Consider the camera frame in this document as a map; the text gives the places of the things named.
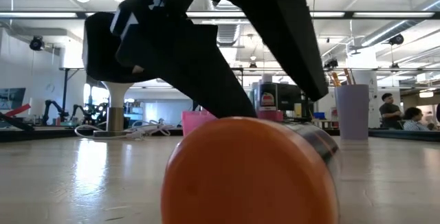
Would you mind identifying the black floor stand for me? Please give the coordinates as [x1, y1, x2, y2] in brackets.
[58, 67, 87, 118]

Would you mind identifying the lavender cup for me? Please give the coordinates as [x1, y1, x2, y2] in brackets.
[333, 84, 371, 141]

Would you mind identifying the orange paint bottle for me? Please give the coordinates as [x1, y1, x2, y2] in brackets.
[159, 116, 343, 224]

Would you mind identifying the black overhead rig beam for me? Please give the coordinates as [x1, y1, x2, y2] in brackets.
[0, 10, 440, 21]

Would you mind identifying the tilted monitor screen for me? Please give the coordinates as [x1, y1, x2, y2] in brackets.
[0, 87, 27, 115]

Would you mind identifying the grey paint bottle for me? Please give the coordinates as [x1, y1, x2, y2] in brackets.
[257, 74, 278, 112]

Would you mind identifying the pink plastic bin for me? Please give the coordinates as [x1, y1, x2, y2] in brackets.
[181, 109, 284, 137]

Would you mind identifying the black monitor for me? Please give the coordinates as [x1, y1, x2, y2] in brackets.
[276, 82, 304, 112]

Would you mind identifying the silver ventilation duct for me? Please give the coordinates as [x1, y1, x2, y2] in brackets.
[216, 0, 241, 46]

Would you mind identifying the black ceiling spotlight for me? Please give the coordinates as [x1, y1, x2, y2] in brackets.
[388, 33, 405, 46]
[29, 35, 45, 52]
[322, 57, 340, 70]

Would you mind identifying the white power cable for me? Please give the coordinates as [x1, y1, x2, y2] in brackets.
[74, 118, 177, 141]

